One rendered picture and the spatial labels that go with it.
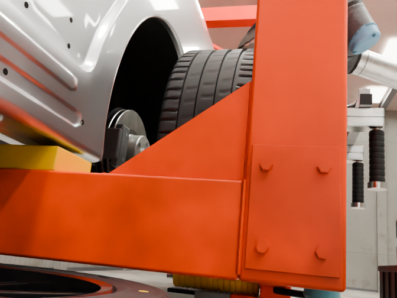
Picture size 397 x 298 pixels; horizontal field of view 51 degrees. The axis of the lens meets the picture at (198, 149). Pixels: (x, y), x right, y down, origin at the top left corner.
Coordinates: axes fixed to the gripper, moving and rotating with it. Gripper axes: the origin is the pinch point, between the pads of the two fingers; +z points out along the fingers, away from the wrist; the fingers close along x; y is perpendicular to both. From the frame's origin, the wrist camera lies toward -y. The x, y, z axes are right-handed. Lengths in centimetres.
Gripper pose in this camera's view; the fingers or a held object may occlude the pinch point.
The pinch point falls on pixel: (241, 47)
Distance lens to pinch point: 130.8
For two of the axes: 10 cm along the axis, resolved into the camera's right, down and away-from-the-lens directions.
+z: -8.7, 4.4, 2.2
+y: 2.4, -0.2, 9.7
